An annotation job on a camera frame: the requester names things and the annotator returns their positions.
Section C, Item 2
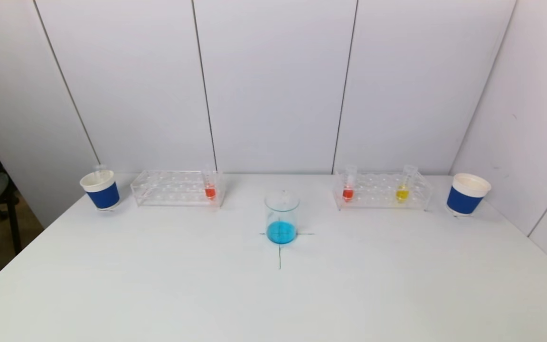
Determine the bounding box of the test tube with red pigment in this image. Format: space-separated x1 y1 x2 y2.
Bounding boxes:
202 166 217 200
342 164 358 202

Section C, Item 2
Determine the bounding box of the clear glass beaker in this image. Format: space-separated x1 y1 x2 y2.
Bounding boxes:
264 190 300 245

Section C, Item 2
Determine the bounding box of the clear acrylic test tube rack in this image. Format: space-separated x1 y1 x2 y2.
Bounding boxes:
333 171 434 211
130 170 225 208

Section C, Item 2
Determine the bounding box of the test tube with yellow pigment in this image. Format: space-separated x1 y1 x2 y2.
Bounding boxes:
396 164 418 203

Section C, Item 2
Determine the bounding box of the blue white paper cup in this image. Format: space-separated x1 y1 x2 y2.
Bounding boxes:
446 173 491 217
80 170 121 211

